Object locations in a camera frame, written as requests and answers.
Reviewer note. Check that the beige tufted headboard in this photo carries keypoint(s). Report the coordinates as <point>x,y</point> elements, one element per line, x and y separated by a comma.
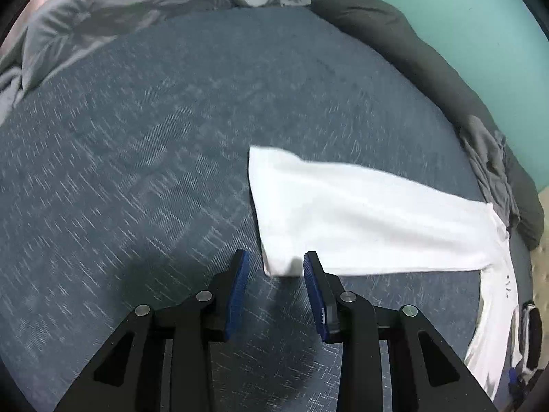
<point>541,274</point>

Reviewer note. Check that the grey knit garment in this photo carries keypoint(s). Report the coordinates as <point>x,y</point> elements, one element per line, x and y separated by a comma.
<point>489,158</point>

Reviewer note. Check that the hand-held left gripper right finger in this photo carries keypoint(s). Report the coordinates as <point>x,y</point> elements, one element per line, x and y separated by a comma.
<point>313,296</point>

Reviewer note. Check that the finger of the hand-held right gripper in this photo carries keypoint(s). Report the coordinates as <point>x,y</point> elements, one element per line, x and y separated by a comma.
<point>513,380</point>

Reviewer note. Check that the white t-shirt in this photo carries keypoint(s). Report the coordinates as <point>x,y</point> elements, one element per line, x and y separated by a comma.
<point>364,223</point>

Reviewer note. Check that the dark green pillow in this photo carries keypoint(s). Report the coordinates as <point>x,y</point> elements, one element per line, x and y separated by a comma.
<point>407,38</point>

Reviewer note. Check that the light grey bedsheet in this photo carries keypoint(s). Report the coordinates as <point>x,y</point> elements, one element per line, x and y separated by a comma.
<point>107,13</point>

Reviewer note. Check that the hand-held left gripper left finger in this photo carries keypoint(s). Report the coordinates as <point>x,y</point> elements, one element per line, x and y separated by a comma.
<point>238,292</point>

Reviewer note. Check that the blue patterned blanket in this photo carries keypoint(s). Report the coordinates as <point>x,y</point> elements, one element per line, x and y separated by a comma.
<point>128,158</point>

